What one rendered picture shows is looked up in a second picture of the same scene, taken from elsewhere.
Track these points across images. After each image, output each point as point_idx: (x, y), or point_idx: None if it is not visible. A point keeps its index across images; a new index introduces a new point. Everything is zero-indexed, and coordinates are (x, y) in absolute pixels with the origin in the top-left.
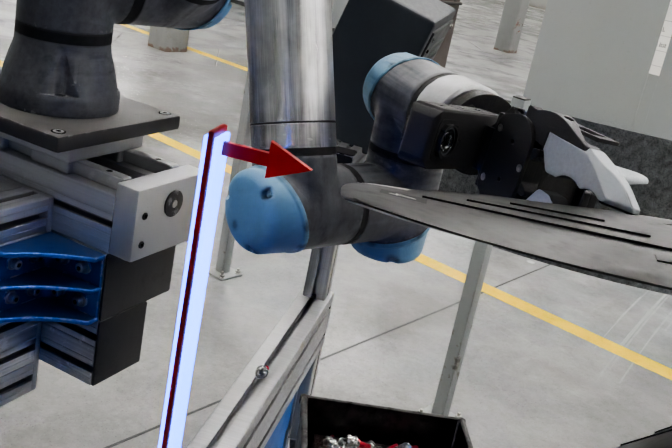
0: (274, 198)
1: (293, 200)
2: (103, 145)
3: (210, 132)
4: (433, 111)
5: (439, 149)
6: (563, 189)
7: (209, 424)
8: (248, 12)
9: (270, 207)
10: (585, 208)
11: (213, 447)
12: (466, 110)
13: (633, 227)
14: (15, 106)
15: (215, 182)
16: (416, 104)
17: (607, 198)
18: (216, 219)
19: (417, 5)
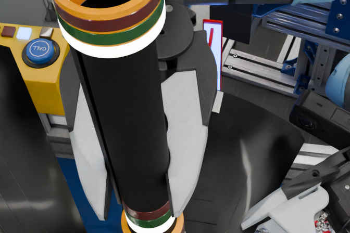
0: (332, 77)
1: (341, 87)
2: None
3: (202, 20)
4: (298, 101)
5: (295, 121)
6: (338, 212)
7: (325, 147)
8: None
9: (328, 79)
10: (236, 199)
11: (315, 156)
12: (336, 121)
13: (190, 212)
14: None
15: (208, 40)
16: (305, 91)
17: (249, 210)
18: (219, 55)
19: None
